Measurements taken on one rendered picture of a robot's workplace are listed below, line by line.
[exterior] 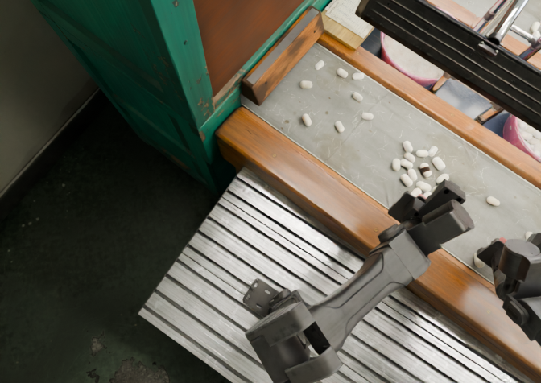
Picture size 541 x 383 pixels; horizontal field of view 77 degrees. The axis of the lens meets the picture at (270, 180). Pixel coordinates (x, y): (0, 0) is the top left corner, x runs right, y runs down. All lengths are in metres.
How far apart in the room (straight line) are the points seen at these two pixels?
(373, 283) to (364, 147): 0.50
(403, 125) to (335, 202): 0.31
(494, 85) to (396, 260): 0.37
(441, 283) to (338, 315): 0.48
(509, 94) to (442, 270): 0.43
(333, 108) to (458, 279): 0.54
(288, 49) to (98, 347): 1.39
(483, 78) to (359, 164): 0.36
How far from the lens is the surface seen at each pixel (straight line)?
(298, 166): 0.88
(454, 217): 0.62
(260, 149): 0.89
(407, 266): 0.59
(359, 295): 0.52
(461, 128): 1.07
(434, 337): 1.04
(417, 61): 1.17
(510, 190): 1.11
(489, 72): 0.75
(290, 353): 0.53
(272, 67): 0.90
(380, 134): 0.99
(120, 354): 1.71
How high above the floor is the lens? 1.59
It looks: 73 degrees down
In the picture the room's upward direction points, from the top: 10 degrees clockwise
